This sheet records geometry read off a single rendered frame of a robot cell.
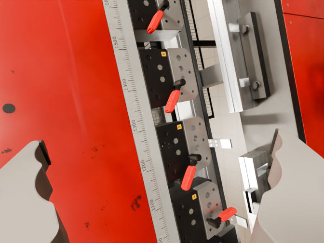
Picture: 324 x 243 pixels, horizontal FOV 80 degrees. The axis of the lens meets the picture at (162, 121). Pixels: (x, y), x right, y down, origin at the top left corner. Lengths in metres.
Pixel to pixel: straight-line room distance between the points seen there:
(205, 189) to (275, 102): 0.40
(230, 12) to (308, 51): 0.33
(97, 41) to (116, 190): 0.33
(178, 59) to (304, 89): 0.49
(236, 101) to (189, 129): 0.27
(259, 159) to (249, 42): 0.43
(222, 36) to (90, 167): 0.62
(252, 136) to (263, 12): 0.45
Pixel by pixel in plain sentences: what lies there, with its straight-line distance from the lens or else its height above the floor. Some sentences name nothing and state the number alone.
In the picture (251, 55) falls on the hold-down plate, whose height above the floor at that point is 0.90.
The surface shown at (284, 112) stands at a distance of 0.79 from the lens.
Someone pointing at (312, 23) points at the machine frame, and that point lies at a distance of 1.04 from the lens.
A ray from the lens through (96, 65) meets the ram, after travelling 0.47.
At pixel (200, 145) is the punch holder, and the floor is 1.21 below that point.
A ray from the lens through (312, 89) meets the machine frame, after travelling 0.93.
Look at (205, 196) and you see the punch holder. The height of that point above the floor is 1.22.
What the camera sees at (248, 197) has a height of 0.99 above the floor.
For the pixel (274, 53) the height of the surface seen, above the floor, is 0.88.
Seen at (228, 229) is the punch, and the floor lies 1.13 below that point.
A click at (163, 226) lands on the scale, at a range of 0.56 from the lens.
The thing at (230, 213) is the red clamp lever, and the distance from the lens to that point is 0.65.
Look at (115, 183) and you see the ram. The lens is 0.47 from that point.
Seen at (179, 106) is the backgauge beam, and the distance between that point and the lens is 0.99.
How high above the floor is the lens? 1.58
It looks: 31 degrees down
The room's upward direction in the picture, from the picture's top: 104 degrees counter-clockwise
